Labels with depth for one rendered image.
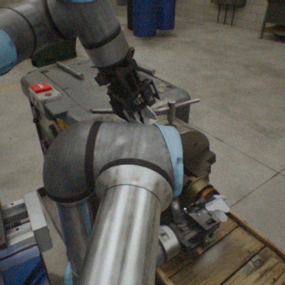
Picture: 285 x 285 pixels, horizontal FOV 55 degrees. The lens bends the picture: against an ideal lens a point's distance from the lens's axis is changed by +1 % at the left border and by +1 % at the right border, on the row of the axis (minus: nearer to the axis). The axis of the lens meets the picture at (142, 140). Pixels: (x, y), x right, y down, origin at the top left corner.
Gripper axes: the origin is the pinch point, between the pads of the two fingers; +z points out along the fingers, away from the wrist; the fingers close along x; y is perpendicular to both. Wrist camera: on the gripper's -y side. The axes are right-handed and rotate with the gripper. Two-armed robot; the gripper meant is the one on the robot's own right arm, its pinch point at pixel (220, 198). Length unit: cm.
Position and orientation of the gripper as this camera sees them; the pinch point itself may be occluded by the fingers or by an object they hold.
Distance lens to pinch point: 83.0
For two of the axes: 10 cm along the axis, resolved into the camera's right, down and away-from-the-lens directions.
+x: 0.0, -8.3, -5.6
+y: 5.7, 4.6, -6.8
